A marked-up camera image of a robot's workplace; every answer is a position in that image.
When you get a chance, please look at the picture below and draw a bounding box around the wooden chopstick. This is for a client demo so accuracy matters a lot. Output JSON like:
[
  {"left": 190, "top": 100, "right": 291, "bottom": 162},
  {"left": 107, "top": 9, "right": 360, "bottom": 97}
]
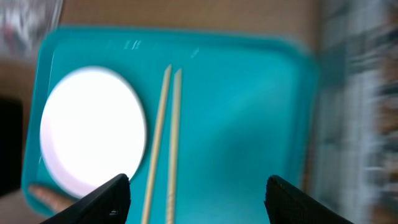
[
  {"left": 165, "top": 68, "right": 182, "bottom": 224},
  {"left": 141, "top": 65, "right": 172, "bottom": 224}
]

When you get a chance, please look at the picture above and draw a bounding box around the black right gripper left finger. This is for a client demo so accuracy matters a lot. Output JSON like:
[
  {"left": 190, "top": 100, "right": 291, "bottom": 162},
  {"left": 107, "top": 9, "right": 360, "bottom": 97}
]
[{"left": 42, "top": 174, "right": 131, "bottom": 224}]

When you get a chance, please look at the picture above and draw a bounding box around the grey dishwasher rack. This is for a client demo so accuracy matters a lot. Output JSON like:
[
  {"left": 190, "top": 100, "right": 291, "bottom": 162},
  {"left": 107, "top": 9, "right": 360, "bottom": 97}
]
[{"left": 308, "top": 0, "right": 397, "bottom": 223}]

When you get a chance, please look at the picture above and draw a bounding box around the right wooden chopstick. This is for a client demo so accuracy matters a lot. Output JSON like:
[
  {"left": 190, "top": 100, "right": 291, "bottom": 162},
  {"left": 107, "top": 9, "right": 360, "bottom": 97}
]
[{"left": 165, "top": 68, "right": 182, "bottom": 224}]

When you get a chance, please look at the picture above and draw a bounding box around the teal plastic tray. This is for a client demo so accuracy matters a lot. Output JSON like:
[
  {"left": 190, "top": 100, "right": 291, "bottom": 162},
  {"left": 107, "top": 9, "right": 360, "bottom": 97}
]
[{"left": 21, "top": 27, "right": 319, "bottom": 223}]

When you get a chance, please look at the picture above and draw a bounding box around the left wooden chopstick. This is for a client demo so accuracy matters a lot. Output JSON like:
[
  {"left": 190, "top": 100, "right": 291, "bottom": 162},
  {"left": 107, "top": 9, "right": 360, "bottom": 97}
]
[{"left": 141, "top": 65, "right": 172, "bottom": 224}]

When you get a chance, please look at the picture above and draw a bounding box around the clear plastic waste bin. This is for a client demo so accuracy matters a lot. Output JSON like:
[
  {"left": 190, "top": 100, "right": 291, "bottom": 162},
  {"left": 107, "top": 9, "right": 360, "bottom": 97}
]
[{"left": 1, "top": 0, "right": 63, "bottom": 60}]

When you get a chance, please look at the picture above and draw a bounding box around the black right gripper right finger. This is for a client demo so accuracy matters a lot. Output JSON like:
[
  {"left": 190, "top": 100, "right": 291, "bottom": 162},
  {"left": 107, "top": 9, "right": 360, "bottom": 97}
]
[{"left": 264, "top": 175, "right": 352, "bottom": 224}]

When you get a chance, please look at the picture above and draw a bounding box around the orange carrot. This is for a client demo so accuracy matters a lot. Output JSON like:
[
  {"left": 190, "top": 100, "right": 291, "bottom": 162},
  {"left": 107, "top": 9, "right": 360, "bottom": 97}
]
[{"left": 29, "top": 184, "right": 75, "bottom": 213}]

